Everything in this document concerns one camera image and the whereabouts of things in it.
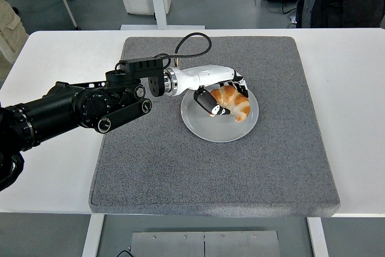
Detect grey speckled mat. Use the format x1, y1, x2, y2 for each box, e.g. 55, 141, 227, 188
88, 36, 341, 218

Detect white table leg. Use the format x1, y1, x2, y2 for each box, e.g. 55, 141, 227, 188
306, 217, 329, 257
81, 214, 105, 257

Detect croissant bread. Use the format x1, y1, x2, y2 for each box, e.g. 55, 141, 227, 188
209, 85, 251, 123

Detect grey round plate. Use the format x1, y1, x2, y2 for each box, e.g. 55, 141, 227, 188
180, 78, 260, 143

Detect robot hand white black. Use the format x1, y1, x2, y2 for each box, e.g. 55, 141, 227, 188
176, 64, 251, 118

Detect grey metal plate with screws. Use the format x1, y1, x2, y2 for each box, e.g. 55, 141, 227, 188
129, 230, 282, 257

